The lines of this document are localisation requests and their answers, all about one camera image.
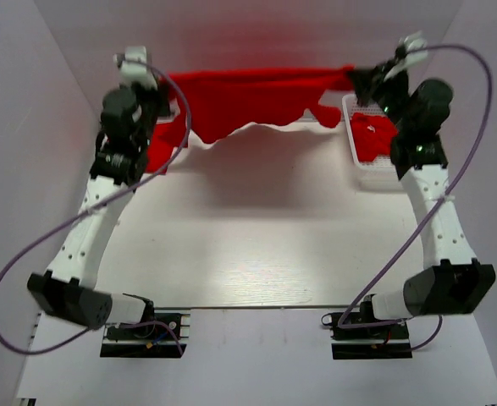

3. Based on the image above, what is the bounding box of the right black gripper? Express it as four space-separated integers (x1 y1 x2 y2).
347 58 413 135

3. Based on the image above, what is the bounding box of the red t shirt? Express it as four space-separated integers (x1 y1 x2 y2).
172 65 354 144
350 112 398 162
146 116 185 173

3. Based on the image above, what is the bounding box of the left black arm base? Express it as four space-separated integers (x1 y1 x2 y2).
100 310 191 359

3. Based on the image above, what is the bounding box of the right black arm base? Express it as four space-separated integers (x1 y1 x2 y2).
321 312 412 360

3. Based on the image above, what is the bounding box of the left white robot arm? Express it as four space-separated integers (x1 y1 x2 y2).
27 83 171 329

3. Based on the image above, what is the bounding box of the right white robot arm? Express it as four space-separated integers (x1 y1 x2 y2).
337 67 495 337

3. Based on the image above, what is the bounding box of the white plastic basket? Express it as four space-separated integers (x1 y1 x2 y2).
342 93 397 178

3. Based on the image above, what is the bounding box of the folded red t shirt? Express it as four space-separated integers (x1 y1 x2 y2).
146 116 185 173

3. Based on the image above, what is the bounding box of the red t shirt in basket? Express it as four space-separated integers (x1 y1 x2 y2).
350 112 398 162

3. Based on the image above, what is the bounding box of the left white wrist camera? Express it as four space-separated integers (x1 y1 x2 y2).
113 46 158 91

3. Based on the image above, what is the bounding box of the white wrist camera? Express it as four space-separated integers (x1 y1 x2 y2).
384 31 428 80
113 46 158 91

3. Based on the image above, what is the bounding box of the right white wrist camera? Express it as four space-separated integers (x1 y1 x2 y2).
384 31 428 80

